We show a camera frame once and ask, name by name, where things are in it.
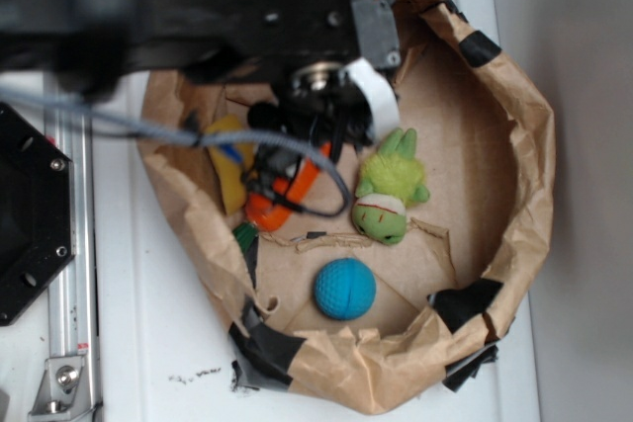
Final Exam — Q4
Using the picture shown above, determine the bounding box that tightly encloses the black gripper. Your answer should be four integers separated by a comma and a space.
247, 0, 401, 163

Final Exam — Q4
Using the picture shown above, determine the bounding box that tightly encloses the metal corner bracket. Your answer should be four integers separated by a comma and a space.
28, 355, 102, 421

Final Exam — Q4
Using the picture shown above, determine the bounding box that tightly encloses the blue dimpled ball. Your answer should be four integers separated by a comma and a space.
314, 258, 377, 320

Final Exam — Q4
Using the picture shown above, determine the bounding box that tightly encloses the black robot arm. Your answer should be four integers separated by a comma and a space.
1, 0, 401, 145

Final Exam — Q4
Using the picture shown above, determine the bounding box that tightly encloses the aluminium rail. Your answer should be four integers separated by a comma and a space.
45, 110, 103, 421

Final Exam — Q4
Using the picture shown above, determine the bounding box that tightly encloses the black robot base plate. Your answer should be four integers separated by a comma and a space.
1, 103, 73, 327

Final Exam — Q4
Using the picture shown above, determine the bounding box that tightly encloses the grey braided cable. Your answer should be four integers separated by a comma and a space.
0, 85, 353, 218

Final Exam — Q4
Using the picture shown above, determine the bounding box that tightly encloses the yellow sponge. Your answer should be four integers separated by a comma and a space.
207, 143, 254, 214

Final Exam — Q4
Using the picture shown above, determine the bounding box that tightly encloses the green plush toy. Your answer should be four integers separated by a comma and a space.
351, 127, 430, 245

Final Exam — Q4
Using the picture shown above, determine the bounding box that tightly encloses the orange plastic carrot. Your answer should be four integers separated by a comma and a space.
232, 147, 319, 254

